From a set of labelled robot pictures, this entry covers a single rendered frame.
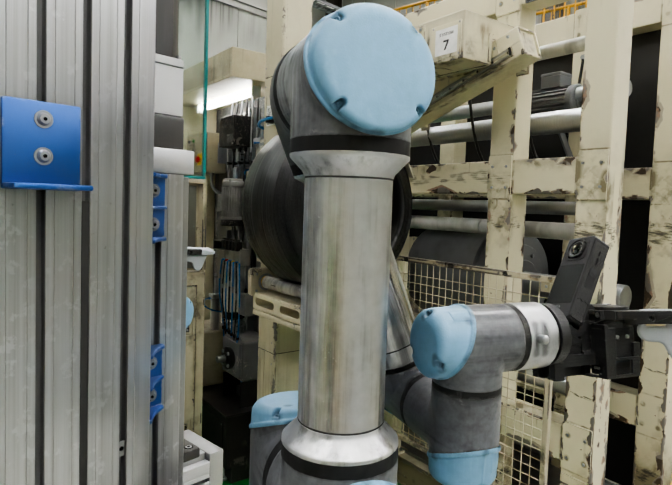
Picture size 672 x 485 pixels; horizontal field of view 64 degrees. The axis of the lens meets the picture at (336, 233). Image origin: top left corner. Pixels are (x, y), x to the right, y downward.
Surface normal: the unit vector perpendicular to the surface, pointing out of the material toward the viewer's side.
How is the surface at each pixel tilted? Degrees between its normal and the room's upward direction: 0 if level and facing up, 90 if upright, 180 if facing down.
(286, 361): 90
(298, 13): 90
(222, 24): 90
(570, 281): 60
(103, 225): 90
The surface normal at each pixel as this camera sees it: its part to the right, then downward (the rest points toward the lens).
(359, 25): 0.36, -0.06
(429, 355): -0.93, -0.01
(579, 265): -0.83, -0.51
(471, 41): 0.59, 0.06
